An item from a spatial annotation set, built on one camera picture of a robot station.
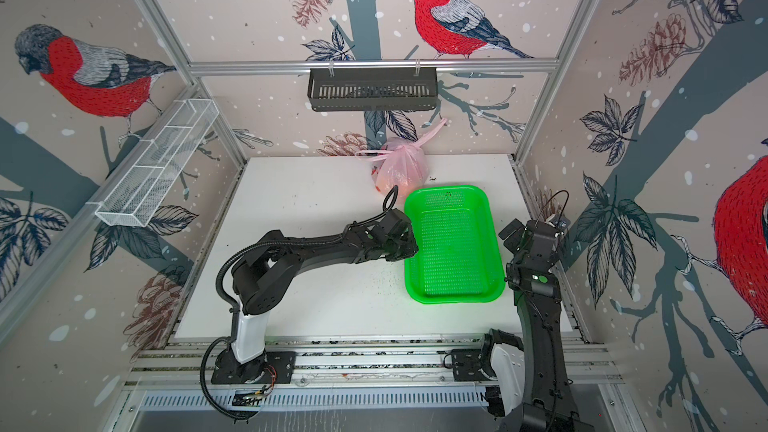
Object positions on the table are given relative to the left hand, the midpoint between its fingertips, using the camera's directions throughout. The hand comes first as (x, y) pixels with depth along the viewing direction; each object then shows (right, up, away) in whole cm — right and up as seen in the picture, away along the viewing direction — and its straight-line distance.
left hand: (423, 250), depth 87 cm
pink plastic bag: (-6, +27, +16) cm, 32 cm away
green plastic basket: (+11, -3, +1) cm, 11 cm away
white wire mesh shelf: (-72, +17, -16) cm, 76 cm away
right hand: (+27, +6, -9) cm, 29 cm away
